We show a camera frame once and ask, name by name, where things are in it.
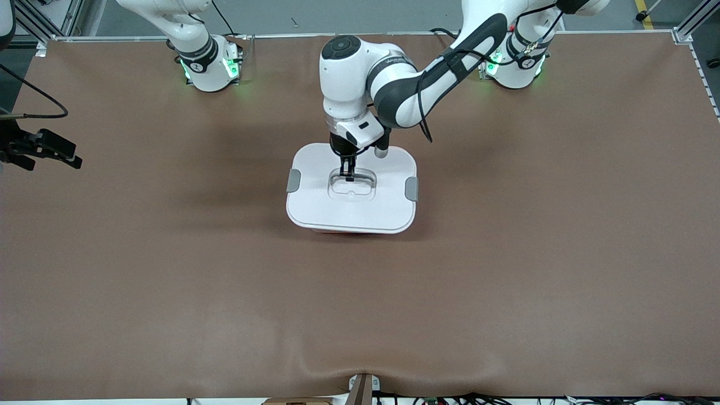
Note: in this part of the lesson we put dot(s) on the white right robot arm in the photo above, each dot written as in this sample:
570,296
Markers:
202,67

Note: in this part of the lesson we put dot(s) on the brown cardboard piece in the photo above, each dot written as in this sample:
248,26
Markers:
298,401

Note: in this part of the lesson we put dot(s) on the aluminium frame with dark panel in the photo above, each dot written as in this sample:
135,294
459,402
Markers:
39,22

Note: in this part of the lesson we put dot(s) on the brown table mat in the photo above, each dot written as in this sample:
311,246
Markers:
360,315

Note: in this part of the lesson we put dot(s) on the pink plastic box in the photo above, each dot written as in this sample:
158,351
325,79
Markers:
349,232

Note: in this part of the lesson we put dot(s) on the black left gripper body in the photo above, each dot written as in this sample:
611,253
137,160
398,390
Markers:
339,146

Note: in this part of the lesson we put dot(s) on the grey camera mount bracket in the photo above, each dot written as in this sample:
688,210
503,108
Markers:
363,388

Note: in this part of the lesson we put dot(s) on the bare aluminium frame profile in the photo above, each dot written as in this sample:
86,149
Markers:
694,22

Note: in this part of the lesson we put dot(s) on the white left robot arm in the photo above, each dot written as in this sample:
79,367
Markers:
405,90

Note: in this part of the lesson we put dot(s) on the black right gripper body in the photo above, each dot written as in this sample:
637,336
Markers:
12,145

